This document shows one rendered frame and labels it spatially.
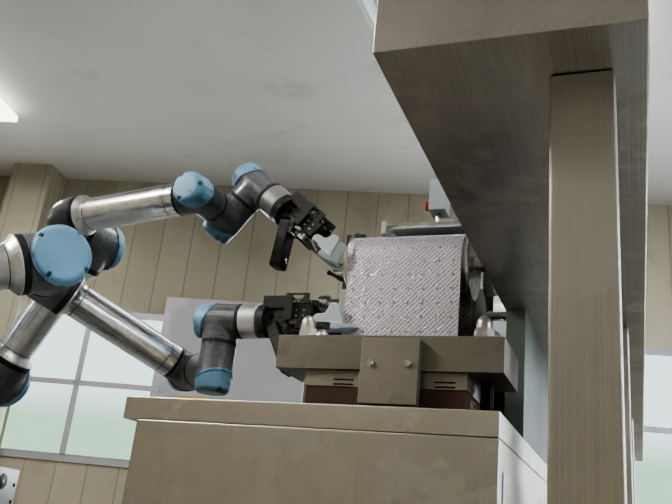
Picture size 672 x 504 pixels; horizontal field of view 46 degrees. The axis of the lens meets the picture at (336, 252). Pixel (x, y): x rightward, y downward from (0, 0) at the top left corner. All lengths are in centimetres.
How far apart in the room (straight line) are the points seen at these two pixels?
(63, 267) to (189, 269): 418
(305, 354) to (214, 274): 426
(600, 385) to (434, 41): 35
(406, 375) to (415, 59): 65
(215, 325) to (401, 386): 52
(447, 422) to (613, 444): 58
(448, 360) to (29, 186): 508
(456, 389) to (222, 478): 41
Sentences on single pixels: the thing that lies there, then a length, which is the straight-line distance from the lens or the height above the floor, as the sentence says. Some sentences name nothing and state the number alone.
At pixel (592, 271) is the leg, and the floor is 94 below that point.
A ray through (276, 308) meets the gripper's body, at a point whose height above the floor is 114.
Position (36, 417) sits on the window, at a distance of 580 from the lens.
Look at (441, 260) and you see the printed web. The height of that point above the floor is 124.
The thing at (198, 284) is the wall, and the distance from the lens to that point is 564.
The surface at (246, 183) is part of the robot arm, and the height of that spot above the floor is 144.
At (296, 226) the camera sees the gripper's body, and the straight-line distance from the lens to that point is 173.
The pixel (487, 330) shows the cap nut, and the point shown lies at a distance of 133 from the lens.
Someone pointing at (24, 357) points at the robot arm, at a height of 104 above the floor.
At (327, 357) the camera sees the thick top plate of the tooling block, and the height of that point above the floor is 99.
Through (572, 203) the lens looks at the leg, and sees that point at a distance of 74.
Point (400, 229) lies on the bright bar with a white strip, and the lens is 197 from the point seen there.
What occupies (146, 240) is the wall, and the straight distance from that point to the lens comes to 588.
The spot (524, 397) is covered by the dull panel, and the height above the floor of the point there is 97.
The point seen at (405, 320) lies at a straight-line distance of 156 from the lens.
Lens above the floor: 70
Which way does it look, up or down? 20 degrees up
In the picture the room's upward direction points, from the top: 6 degrees clockwise
